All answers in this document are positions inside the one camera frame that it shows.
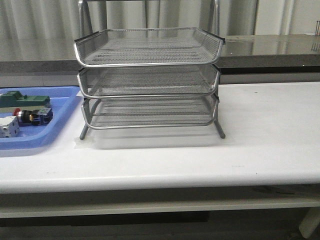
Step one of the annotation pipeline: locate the red emergency stop button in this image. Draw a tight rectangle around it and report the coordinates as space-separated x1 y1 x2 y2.
12 107 53 126

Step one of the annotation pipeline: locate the clear tape patch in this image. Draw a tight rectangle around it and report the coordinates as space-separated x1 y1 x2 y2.
74 136 95 149

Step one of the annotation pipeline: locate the blue plastic tray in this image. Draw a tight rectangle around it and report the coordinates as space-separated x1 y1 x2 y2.
0 86 82 150

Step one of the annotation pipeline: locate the dark background workbench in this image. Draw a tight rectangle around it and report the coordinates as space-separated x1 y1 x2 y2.
0 34 320 88

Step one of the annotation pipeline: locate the green terminal block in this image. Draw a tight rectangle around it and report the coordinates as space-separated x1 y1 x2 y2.
0 91 51 108

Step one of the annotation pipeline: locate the white circuit breaker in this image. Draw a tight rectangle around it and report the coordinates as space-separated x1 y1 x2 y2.
0 116 20 138

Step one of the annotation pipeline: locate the white table leg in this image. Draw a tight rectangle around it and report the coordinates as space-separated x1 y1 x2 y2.
298 207 320 239

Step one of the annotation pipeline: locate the silver metal rack frame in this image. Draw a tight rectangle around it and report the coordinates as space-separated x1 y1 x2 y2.
77 0 226 141

